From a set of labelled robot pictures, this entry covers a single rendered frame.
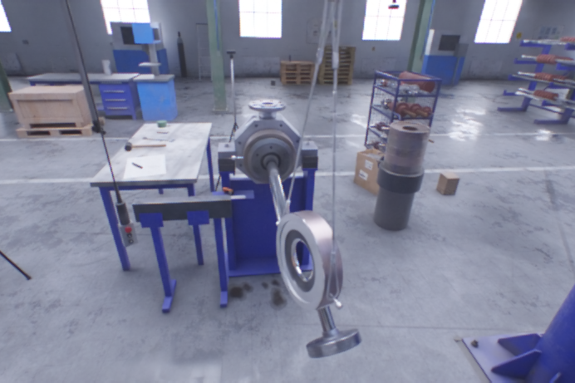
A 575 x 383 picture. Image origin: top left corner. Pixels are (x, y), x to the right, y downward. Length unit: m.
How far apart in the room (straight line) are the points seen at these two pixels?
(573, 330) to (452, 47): 12.78
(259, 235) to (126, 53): 10.73
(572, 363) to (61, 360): 2.92
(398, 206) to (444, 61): 11.20
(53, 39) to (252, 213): 13.49
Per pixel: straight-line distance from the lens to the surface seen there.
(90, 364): 2.54
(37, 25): 15.59
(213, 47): 7.93
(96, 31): 14.74
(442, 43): 14.10
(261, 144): 2.06
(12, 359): 2.82
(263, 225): 2.69
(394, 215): 3.41
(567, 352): 2.32
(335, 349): 1.16
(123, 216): 1.67
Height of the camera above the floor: 1.90
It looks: 28 degrees down
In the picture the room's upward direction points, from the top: 2 degrees clockwise
